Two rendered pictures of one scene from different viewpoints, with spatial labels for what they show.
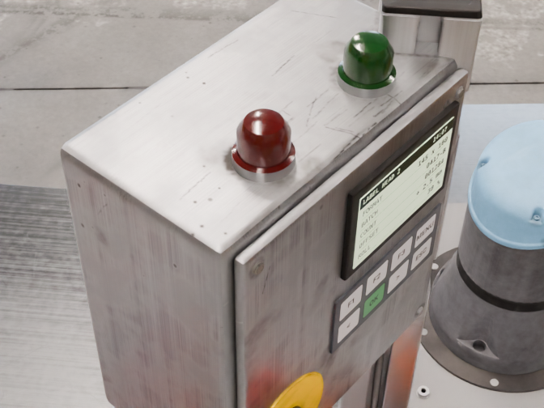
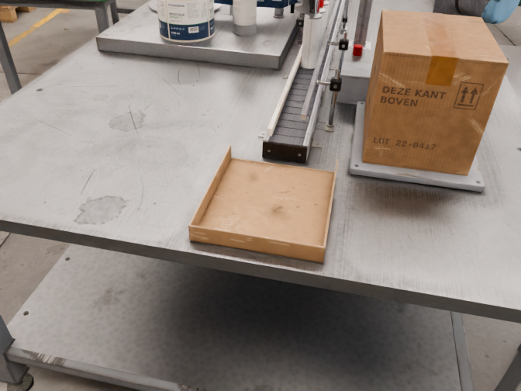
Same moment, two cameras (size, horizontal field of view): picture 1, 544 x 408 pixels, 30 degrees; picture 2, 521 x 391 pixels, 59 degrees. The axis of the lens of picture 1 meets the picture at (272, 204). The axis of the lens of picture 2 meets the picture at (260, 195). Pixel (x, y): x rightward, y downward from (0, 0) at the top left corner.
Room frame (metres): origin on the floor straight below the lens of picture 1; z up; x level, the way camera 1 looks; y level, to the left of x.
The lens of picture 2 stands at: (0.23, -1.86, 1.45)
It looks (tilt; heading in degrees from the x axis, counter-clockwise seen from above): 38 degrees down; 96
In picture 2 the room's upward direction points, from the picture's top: 2 degrees clockwise
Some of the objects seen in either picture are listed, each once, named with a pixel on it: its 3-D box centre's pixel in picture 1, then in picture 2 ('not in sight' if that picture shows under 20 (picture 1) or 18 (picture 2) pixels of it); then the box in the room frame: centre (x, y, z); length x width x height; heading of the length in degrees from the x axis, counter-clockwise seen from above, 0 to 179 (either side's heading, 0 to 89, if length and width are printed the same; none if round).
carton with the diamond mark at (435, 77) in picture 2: not in sight; (422, 88); (0.50, -0.79, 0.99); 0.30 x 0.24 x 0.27; 86
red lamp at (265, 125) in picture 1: (263, 139); not in sight; (0.30, 0.00, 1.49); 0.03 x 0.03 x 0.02
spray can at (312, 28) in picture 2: not in sight; (311, 34); (0.22, -0.45, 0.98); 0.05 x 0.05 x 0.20
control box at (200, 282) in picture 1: (276, 244); not in sight; (0.34, 0.00, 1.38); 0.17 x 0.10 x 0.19; 140
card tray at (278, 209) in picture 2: not in sight; (270, 196); (0.17, -1.10, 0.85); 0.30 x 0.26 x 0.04; 85
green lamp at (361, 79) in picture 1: (367, 59); not in sight; (0.36, -0.04, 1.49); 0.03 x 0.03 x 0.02
